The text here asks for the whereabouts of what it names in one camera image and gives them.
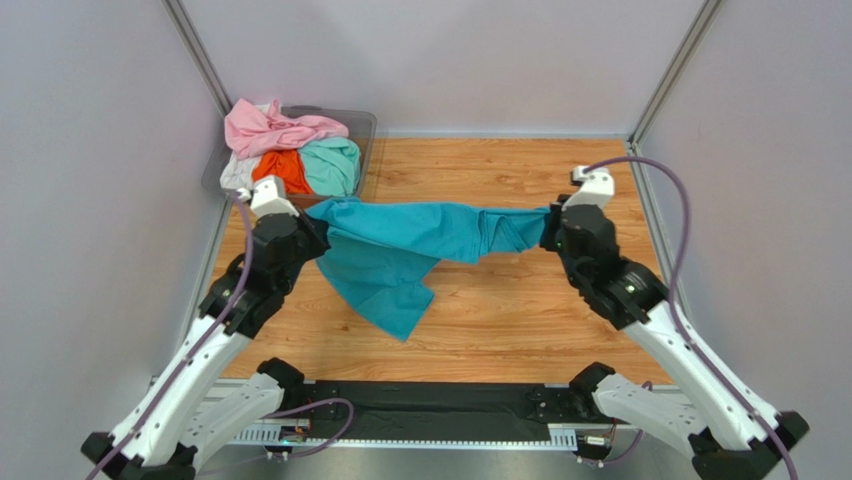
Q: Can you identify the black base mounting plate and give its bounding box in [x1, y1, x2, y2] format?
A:
[285, 381, 612, 442]

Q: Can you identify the white t shirt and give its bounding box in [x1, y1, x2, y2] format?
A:
[219, 153, 262, 192]

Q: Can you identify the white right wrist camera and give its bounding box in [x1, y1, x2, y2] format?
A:
[563, 166, 615, 209]

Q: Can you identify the aluminium frame rail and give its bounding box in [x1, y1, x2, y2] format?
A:
[628, 0, 726, 152]

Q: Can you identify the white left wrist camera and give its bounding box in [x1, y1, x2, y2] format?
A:
[236, 175, 300, 218]

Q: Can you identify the small electronics board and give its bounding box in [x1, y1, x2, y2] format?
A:
[277, 426, 310, 443]

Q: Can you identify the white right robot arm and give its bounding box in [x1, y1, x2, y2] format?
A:
[540, 195, 810, 479]

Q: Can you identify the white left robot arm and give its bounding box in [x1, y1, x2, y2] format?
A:
[80, 212, 330, 479]

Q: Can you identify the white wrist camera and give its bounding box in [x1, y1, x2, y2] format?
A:
[563, 166, 615, 209]
[236, 175, 300, 218]

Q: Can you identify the mint green t shirt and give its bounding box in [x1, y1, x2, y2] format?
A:
[298, 137, 361, 197]

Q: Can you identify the left aluminium corner post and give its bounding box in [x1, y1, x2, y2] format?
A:
[162, 0, 232, 117]

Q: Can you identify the clear plastic storage bin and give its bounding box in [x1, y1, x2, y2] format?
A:
[202, 99, 377, 205]

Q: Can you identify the pink t shirt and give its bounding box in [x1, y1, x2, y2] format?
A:
[224, 99, 349, 160]

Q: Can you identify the orange t shirt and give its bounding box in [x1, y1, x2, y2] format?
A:
[253, 150, 314, 195]

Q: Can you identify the teal t shirt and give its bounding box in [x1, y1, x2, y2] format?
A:
[307, 197, 548, 341]

